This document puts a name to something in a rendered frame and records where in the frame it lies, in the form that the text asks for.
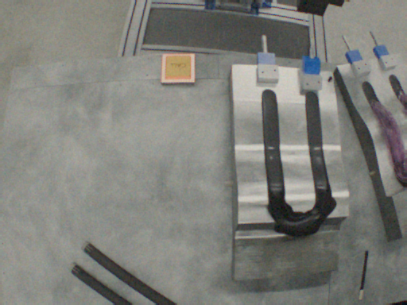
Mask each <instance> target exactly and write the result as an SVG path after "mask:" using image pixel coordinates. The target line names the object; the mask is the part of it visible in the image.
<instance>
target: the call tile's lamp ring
mask: <svg viewBox="0 0 407 305"><path fill-rule="evenodd" d="M179 55H191V57H192V72H191V79H165V57H167V56H176V55H163V58H162V79H161V82H167V83H186V82H195V68H194V54H179Z"/></svg>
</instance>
